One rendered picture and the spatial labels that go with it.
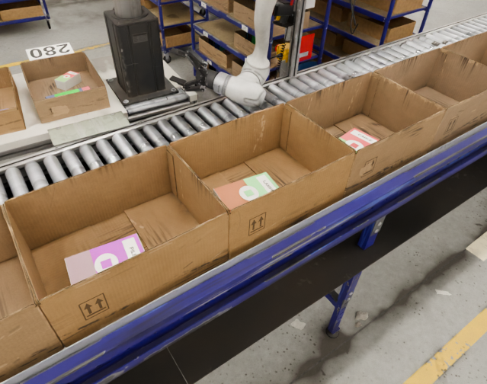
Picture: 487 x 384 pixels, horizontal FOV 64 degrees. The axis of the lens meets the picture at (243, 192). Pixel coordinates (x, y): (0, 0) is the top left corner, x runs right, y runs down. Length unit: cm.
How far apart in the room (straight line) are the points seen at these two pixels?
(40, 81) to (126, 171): 115
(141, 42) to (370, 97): 94
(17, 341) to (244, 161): 75
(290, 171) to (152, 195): 42
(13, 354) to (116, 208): 42
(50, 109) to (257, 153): 90
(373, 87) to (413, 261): 111
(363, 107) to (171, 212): 83
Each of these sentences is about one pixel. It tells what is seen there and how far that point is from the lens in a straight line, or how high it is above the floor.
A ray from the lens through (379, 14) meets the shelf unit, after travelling 308.
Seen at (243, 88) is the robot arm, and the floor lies 88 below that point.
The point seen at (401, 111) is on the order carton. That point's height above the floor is 97.
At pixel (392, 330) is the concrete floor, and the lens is 200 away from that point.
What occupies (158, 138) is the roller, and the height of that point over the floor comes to 75.
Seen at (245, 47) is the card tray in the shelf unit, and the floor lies 58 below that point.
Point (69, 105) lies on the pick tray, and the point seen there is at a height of 80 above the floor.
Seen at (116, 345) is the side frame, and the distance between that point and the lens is 84.
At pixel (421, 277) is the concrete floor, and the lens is 223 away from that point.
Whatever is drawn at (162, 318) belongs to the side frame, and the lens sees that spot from 85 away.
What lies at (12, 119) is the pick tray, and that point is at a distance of 175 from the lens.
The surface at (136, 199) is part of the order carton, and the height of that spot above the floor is 91.
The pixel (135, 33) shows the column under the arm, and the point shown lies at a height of 103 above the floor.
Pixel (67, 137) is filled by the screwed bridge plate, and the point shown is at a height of 75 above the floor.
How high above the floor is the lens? 165
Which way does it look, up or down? 43 degrees down
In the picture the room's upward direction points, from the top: 2 degrees clockwise
